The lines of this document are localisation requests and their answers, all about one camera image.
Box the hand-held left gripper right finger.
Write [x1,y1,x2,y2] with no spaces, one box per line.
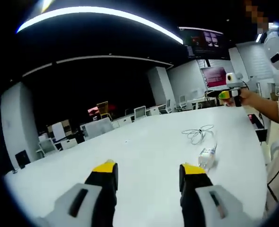
[178,162,248,227]

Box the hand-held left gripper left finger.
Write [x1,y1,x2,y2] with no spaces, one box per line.
[39,159,119,227]

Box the white charger adapter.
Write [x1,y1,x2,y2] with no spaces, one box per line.
[197,147,217,173]

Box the white Type-C cable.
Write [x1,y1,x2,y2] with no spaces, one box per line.
[182,124,219,157]

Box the white desk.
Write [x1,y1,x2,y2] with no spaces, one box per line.
[3,105,269,227]

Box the person's right hand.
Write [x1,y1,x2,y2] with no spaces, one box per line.
[225,89,252,108]

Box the monitor with pink screen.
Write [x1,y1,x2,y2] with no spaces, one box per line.
[199,66,228,88]

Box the black box with red lights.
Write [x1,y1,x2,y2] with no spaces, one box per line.
[247,113,269,143]

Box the large dark monitor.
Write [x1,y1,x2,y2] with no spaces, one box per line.
[178,26,231,60]

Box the white worn chest device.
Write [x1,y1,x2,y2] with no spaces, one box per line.
[262,28,279,71]

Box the white office chair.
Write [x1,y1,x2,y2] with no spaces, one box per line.
[134,106,147,122]
[85,117,114,140]
[38,138,59,157]

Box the small black flat screen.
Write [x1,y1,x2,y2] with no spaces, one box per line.
[14,149,32,169]

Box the yellow chair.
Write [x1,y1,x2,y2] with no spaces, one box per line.
[96,101,112,119]

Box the thin curved ceiling light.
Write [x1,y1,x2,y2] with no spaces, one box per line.
[22,55,175,78]

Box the long curved ceiling light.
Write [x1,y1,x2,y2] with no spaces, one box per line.
[16,5,185,45]

